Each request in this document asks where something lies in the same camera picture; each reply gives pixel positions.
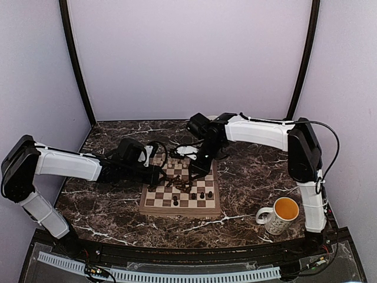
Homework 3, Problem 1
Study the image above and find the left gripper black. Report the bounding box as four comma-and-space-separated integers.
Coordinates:
121, 163, 167, 186

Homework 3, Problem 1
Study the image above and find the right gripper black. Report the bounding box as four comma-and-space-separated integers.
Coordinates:
188, 139, 224, 180

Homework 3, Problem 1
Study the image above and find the wooden chess board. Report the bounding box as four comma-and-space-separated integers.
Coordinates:
139, 161, 221, 218

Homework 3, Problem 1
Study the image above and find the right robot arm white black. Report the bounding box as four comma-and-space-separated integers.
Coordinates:
177, 113, 325, 256

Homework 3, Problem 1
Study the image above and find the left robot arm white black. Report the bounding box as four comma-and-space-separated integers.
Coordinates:
1, 135, 165, 257

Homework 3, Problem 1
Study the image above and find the white chess pieces row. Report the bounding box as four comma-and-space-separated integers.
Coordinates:
150, 153, 190, 170

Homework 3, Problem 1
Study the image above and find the pile of dark chess pieces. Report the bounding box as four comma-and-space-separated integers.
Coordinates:
148, 174, 194, 194

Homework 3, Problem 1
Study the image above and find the white mug yellow inside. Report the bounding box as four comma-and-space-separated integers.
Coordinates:
256, 197, 299, 235

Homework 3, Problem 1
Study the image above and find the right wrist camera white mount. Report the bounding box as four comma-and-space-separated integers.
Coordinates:
169, 146, 199, 160

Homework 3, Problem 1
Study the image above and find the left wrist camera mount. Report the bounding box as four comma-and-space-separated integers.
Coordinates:
138, 145, 158, 167

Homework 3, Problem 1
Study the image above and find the white cable duct strip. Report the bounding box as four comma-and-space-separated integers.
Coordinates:
37, 252, 281, 282

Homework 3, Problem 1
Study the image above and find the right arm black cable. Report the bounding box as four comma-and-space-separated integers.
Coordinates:
300, 121, 340, 192

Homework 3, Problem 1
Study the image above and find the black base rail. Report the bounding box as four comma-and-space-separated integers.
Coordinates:
29, 226, 354, 266

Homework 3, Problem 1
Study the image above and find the right black frame post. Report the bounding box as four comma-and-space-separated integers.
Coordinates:
285, 0, 320, 120

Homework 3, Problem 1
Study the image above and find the black frame post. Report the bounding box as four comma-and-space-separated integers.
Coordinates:
58, 0, 97, 127
285, 0, 320, 120

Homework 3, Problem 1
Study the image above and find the left black frame post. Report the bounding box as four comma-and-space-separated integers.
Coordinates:
58, 0, 97, 127

